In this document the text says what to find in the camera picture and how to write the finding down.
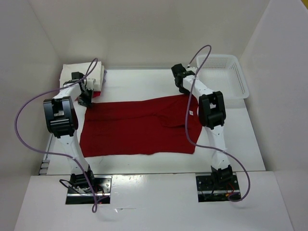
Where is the pink t shirt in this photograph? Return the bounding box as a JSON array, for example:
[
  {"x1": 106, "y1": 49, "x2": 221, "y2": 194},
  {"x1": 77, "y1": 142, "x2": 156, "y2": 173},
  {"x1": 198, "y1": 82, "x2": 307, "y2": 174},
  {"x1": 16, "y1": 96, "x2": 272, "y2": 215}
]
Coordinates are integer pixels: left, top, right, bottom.
[{"x1": 92, "y1": 91, "x2": 101, "y2": 98}]

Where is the cream white t shirt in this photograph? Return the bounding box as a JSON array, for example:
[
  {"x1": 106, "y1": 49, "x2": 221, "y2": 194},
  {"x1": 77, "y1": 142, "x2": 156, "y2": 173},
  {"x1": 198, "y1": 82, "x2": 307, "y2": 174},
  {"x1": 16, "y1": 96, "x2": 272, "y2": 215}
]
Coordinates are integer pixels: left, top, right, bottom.
[{"x1": 60, "y1": 62, "x2": 104, "y2": 91}]

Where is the lavender t shirt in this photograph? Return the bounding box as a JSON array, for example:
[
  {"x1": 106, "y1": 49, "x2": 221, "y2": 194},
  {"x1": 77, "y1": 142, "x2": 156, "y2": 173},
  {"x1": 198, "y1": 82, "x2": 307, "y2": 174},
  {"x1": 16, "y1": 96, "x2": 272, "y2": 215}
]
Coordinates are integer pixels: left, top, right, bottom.
[{"x1": 102, "y1": 70, "x2": 107, "y2": 85}]

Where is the dark red t shirt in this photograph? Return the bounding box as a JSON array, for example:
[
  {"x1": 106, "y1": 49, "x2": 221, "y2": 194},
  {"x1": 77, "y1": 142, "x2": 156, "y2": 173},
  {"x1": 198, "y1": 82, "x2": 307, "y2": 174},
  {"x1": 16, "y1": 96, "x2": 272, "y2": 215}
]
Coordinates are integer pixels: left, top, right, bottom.
[{"x1": 79, "y1": 95, "x2": 202, "y2": 157}]

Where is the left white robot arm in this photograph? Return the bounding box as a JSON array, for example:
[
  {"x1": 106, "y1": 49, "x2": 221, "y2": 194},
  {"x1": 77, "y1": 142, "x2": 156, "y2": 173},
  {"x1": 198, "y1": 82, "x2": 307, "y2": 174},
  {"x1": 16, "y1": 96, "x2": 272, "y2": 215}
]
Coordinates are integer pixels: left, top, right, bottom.
[{"x1": 43, "y1": 72, "x2": 96, "y2": 193}]

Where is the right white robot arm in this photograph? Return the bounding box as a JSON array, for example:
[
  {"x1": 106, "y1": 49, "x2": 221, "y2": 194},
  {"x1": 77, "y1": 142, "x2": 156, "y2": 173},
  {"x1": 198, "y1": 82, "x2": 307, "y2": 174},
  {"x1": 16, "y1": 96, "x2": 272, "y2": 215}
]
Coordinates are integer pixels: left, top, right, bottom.
[{"x1": 171, "y1": 64, "x2": 233, "y2": 189}]

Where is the white plastic laundry basket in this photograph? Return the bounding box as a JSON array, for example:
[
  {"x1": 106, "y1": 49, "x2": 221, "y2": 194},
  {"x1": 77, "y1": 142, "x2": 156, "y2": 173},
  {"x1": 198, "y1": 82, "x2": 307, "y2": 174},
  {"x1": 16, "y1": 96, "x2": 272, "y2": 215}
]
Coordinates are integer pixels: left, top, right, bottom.
[{"x1": 196, "y1": 54, "x2": 249, "y2": 100}]

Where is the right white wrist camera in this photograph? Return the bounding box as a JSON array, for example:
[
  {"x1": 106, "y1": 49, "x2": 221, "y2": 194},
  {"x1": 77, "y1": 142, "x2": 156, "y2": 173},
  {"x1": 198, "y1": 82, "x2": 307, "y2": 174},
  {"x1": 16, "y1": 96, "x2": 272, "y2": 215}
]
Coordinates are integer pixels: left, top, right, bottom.
[{"x1": 186, "y1": 66, "x2": 197, "y2": 75}]

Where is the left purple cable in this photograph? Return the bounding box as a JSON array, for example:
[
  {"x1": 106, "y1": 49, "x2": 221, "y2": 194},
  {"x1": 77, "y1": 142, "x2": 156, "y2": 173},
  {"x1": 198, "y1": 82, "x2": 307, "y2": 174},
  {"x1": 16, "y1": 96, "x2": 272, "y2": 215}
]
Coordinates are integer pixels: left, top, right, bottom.
[{"x1": 13, "y1": 57, "x2": 106, "y2": 214}]

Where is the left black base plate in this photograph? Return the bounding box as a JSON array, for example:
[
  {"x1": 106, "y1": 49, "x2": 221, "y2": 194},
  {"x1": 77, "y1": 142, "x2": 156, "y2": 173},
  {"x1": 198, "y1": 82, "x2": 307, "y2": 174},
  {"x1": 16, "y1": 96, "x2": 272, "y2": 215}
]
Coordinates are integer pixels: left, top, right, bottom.
[{"x1": 61, "y1": 175, "x2": 112, "y2": 205}]

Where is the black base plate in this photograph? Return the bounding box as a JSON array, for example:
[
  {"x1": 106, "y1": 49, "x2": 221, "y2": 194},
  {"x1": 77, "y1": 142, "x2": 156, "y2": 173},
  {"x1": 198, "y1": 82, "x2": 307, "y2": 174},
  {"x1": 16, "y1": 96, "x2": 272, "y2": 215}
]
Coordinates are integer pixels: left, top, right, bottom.
[
  {"x1": 195, "y1": 173, "x2": 241, "y2": 203},
  {"x1": 61, "y1": 175, "x2": 112, "y2": 205}
]

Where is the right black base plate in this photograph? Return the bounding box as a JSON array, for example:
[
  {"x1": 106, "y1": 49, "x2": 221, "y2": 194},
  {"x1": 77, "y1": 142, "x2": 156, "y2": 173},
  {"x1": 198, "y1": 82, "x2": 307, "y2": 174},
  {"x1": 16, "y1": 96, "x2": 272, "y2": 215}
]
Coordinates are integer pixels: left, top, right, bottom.
[{"x1": 195, "y1": 173, "x2": 241, "y2": 203}]

